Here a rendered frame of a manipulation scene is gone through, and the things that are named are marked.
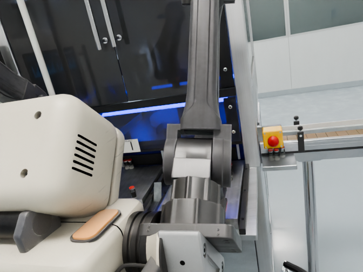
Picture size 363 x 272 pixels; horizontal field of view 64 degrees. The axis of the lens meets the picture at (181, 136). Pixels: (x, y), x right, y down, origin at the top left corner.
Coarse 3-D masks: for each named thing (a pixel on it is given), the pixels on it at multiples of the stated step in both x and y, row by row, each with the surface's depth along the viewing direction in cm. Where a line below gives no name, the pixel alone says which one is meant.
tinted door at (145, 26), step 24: (120, 0) 106; (144, 0) 104; (168, 0) 102; (120, 24) 109; (144, 24) 107; (168, 24) 105; (120, 48) 112; (144, 48) 110; (168, 48) 108; (144, 72) 113; (168, 72) 111; (144, 96) 117
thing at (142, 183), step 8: (136, 168) 137; (144, 168) 135; (152, 168) 133; (160, 168) 124; (128, 176) 130; (136, 176) 128; (144, 176) 127; (152, 176) 125; (120, 184) 124; (128, 184) 123; (136, 184) 122; (144, 184) 120; (152, 184) 113; (120, 192) 117; (128, 192) 116; (136, 192) 115; (144, 192) 114; (144, 200) 104
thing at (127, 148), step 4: (128, 140) 125; (132, 140) 125; (136, 140) 124; (124, 144) 126; (128, 144) 126; (132, 144) 125; (136, 144) 125; (124, 148) 127; (128, 148) 127; (136, 148) 126; (124, 152) 128; (128, 152) 127
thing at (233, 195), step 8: (240, 176) 111; (232, 184) 107; (240, 184) 99; (168, 192) 104; (232, 192) 102; (240, 192) 96; (168, 200) 103; (232, 200) 97; (240, 200) 94; (160, 208) 96; (232, 208) 93; (232, 216) 89; (232, 224) 83
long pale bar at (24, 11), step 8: (16, 0) 106; (24, 8) 107; (24, 16) 108; (32, 32) 110; (32, 40) 111; (40, 56) 113; (40, 64) 114; (48, 72) 116; (48, 80) 116; (48, 88) 117
